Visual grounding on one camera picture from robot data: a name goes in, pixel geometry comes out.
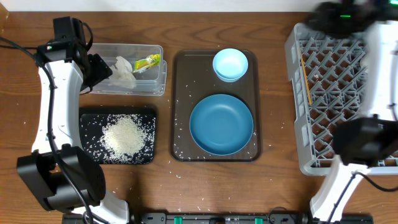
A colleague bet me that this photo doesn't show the white tissue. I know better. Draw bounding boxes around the white tissue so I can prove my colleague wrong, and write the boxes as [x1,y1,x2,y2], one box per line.
[109,56,137,89]

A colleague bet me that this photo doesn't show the yellow green snack wrapper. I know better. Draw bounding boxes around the yellow green snack wrapper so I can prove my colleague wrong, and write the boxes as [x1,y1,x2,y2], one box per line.
[132,54,161,73]

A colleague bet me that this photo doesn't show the pile of white rice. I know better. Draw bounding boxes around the pile of white rice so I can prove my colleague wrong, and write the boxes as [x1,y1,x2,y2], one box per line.
[82,113,156,163]

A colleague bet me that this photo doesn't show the wooden chopstick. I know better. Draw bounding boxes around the wooden chopstick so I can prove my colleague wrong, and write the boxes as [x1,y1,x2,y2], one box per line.
[299,49,313,106]

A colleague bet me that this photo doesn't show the light blue small bowl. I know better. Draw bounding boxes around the light blue small bowl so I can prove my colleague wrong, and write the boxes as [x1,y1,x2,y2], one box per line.
[212,49,249,83]

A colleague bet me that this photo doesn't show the dark blue plate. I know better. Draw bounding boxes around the dark blue plate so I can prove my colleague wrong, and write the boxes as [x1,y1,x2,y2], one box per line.
[189,94,254,156]

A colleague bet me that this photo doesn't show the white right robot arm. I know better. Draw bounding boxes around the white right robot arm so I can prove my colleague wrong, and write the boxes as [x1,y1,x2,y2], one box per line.
[305,1,397,223]

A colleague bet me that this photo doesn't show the grey dishwasher rack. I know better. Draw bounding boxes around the grey dishwasher rack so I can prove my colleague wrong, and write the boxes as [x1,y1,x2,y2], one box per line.
[284,21,398,177]

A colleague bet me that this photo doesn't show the clear plastic bin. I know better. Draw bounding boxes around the clear plastic bin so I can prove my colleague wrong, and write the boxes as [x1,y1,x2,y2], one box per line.
[89,44,167,96]

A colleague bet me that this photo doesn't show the black plastic tray bin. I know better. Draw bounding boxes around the black plastic tray bin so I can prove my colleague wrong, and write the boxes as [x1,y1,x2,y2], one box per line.
[79,107,157,165]

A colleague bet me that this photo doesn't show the brown serving tray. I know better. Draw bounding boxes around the brown serving tray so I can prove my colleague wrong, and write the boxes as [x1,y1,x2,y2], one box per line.
[170,50,262,162]

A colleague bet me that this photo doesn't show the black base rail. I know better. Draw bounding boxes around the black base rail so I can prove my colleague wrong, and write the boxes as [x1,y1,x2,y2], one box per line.
[62,212,374,224]

